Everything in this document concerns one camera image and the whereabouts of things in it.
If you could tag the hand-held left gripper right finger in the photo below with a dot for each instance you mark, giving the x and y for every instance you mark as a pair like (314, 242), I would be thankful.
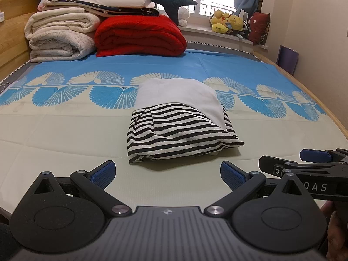
(232, 175)

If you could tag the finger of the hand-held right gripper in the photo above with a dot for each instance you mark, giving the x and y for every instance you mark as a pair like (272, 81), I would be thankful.
(315, 155)
(274, 165)

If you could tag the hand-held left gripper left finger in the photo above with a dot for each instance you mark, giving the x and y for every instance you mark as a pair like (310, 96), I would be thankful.
(104, 174)

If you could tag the striped dress with white vest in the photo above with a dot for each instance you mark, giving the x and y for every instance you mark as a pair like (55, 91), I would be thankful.
(176, 130)

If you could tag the person's right hand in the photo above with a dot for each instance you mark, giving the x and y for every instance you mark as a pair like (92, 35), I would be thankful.
(337, 239)

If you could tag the blue patterned bed sheet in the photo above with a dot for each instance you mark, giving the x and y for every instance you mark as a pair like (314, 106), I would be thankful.
(54, 141)

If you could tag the white speckled folded quilt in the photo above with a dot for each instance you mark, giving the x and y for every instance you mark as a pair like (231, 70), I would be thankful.
(59, 47)

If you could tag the dark red cushion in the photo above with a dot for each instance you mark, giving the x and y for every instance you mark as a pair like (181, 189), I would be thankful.
(259, 28)

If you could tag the striped plush toy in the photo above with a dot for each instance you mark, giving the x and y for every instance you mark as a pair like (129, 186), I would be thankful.
(245, 30)

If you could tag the white window sill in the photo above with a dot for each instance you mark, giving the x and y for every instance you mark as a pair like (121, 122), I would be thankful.
(217, 36)

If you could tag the red folded quilt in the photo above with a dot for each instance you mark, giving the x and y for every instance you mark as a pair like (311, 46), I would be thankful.
(141, 35)

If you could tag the yellow square plush toy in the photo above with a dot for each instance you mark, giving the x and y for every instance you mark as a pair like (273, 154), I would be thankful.
(236, 23)

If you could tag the yellow duck plush toy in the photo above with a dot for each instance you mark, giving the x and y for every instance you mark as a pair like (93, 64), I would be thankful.
(219, 21)

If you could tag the cream folded quilt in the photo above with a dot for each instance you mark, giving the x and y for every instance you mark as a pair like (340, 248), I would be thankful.
(62, 21)

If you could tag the dark patterned folded blanket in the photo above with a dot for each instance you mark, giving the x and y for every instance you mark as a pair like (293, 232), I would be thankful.
(114, 9)

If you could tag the white plush toy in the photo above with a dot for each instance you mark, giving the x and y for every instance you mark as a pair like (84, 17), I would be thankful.
(183, 15)

